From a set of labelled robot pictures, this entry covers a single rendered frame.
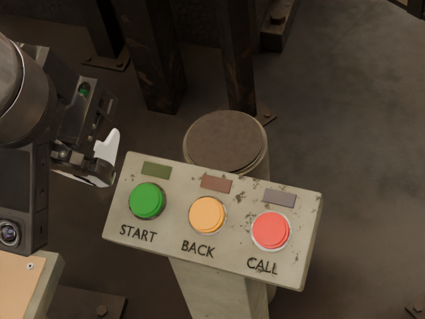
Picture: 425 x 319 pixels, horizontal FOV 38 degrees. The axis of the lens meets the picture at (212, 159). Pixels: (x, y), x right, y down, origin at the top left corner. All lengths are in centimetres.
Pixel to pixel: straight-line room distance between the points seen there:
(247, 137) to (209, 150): 6
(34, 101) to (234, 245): 31
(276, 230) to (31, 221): 27
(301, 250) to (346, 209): 72
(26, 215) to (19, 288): 55
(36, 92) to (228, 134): 44
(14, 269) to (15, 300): 6
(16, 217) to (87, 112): 11
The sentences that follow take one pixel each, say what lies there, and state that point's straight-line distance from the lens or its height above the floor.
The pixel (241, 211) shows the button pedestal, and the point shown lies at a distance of 69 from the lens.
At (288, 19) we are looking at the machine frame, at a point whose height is 6.
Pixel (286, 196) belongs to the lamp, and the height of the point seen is 62.
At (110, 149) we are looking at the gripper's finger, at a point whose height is 71.
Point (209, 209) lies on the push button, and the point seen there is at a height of 61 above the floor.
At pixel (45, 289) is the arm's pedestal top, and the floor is 30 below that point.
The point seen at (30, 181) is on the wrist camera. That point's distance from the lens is 52.
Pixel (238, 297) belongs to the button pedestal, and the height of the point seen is 46.
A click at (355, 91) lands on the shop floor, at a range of 159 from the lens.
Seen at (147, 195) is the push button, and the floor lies 61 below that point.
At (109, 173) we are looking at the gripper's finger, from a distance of 58.
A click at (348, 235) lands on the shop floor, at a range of 136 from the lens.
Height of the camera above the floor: 121
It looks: 55 degrees down
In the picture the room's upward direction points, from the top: 11 degrees counter-clockwise
